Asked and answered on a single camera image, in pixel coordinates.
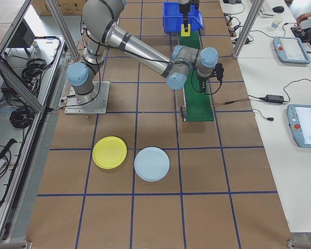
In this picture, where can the white keyboard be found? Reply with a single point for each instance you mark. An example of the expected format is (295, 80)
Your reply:
(267, 9)

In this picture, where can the bystander bare hand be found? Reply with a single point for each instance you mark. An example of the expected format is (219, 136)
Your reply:
(303, 16)

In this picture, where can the white paper cup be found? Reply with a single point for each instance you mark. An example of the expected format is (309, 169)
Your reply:
(276, 22)

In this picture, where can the black power adapter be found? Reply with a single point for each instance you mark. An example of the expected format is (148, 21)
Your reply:
(274, 98)

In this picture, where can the light blue plate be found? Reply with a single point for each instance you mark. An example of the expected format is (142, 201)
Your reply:
(151, 163)

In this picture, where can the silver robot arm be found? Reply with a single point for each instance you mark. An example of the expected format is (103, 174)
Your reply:
(145, 52)

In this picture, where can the yellow plate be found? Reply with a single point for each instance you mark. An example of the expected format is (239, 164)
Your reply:
(110, 153)

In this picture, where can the blue plastic storage bin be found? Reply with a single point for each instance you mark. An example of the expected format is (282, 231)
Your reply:
(171, 24)

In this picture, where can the V-shaped metal bar frame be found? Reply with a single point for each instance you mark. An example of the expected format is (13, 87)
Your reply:
(18, 84)

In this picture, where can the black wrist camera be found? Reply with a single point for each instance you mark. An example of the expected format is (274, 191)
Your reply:
(219, 71)
(196, 3)

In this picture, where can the aluminium corner bar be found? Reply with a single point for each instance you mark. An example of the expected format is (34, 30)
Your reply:
(303, 242)
(20, 245)

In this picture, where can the aluminium upright post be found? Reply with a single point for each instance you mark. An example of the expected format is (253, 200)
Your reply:
(64, 31)
(247, 28)

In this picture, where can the green conveyor belt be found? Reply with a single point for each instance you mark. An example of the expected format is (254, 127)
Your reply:
(199, 109)

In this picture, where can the cardboard box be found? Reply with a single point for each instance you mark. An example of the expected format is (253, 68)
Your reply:
(59, 6)

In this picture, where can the black computer mouse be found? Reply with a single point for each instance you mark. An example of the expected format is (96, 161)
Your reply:
(277, 9)

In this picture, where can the light blue teach pendant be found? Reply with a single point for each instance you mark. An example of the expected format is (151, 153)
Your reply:
(293, 50)
(308, 127)

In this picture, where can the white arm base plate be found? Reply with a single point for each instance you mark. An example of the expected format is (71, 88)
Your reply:
(101, 106)

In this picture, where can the yellow foam block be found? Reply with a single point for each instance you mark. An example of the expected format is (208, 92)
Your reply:
(185, 34)

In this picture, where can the black electronics box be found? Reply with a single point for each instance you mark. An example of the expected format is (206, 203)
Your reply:
(24, 33)

